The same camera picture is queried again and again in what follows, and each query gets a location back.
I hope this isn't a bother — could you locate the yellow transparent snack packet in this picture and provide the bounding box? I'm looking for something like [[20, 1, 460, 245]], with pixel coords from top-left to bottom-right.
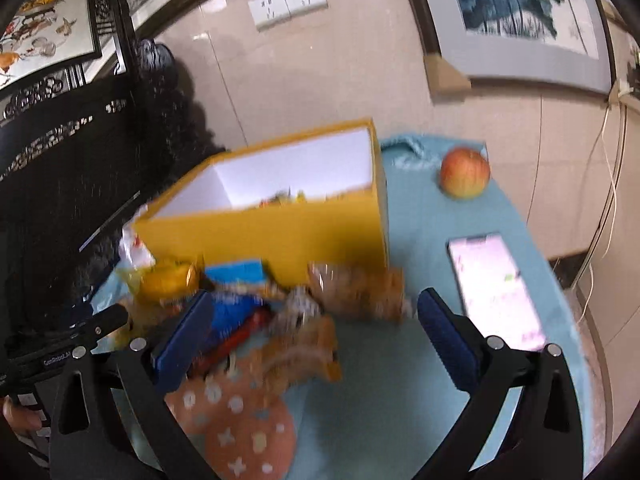
[[132, 259, 200, 306]]

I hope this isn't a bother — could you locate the small orange snack packet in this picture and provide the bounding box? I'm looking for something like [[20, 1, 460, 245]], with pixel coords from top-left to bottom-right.
[[235, 315, 343, 396]]

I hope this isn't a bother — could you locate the white tissue pack red print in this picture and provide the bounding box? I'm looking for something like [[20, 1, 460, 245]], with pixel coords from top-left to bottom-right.
[[119, 222, 157, 273]]

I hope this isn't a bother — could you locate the yellow cardboard box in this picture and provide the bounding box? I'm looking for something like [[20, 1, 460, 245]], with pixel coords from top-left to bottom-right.
[[131, 117, 390, 281]]

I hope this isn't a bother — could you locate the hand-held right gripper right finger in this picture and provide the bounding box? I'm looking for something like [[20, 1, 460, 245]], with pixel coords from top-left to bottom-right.
[[416, 286, 585, 480]]

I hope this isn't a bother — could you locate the white cable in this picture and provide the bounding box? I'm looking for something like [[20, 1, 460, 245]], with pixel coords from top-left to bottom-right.
[[580, 95, 632, 331]]

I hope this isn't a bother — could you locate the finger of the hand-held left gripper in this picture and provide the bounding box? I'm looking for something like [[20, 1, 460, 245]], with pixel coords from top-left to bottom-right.
[[74, 304, 131, 347]]

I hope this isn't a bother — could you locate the brown red chocolate bar packet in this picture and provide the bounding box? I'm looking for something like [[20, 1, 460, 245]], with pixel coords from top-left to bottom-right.
[[197, 307, 276, 373]]

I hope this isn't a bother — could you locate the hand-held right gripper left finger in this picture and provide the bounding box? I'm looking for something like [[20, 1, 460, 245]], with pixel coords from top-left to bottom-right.
[[49, 290, 221, 480]]

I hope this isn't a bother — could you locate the cardboard frame corner protector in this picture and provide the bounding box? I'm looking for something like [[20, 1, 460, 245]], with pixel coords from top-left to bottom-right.
[[422, 54, 472, 97]]

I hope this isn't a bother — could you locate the black smartphone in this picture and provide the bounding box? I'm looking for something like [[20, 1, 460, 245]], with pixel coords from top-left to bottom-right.
[[446, 231, 547, 353]]

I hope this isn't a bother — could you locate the blue chocolate cookie packet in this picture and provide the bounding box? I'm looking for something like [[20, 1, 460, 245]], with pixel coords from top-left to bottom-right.
[[207, 291, 273, 343]]

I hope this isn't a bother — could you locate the beige transparent snack packet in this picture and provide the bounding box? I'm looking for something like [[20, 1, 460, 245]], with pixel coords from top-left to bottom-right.
[[306, 261, 417, 322]]

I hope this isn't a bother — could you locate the red yellow apple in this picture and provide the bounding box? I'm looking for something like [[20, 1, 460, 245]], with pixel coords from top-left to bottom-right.
[[439, 146, 492, 200]]

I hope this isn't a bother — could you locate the framed lotus painting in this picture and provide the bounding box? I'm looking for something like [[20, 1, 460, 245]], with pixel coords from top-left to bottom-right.
[[392, 0, 618, 96]]

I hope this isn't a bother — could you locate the dark carved wooden screen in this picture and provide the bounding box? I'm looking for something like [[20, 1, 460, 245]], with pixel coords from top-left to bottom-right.
[[0, 0, 231, 361]]

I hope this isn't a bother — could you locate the small blue white snack packet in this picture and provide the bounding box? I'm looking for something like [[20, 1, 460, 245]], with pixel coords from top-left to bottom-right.
[[204, 259, 267, 287]]

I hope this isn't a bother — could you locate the person's left hand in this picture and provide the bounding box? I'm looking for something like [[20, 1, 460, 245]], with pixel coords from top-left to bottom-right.
[[1, 395, 44, 434]]

